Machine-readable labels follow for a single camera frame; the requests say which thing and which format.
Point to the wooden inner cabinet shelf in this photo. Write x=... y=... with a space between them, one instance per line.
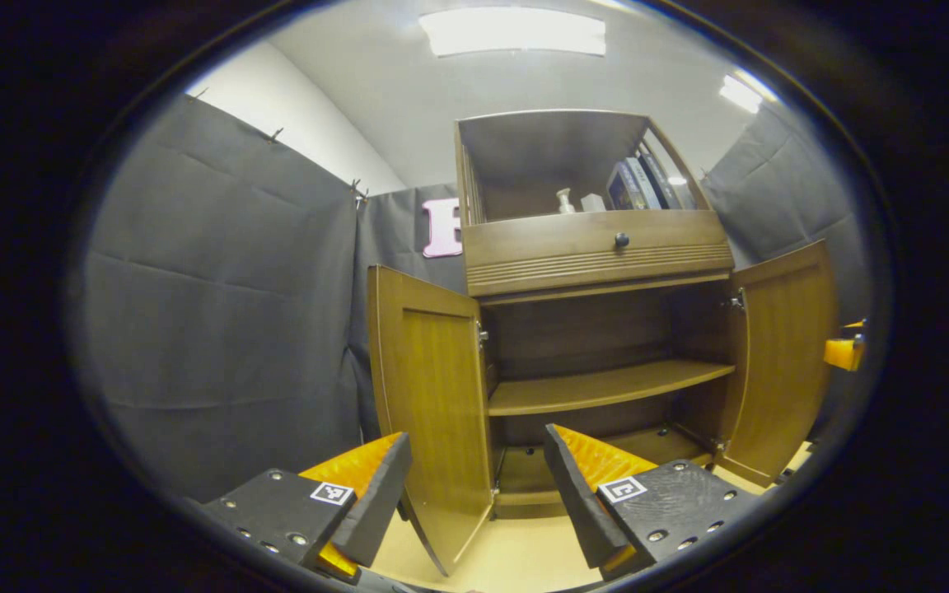
x=598 y=387

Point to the wooden double-door shoe cabinet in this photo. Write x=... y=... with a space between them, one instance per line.
x=590 y=255

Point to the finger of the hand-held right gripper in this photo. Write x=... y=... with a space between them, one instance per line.
x=843 y=352

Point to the large ceiling light panel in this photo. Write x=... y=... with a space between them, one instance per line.
x=511 y=31

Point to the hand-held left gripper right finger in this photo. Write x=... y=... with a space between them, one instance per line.
x=577 y=494

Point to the black round drawer knob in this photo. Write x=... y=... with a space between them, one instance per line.
x=621 y=240

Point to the small pale pump bottle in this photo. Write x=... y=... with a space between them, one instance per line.
x=563 y=201

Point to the black backdrop cloth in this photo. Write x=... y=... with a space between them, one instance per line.
x=219 y=313

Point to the blue book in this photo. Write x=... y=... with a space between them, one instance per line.
x=619 y=191

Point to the wooden shoe cabinet door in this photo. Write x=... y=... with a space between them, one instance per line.
x=433 y=395
x=779 y=362

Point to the small ceiling light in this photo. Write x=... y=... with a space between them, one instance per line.
x=740 y=92

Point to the small white box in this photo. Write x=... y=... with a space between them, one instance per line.
x=592 y=203

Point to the light grey book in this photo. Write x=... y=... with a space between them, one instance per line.
x=645 y=183

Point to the dark grey book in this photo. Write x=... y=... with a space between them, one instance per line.
x=664 y=183

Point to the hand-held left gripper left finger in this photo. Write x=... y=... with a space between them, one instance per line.
x=376 y=502

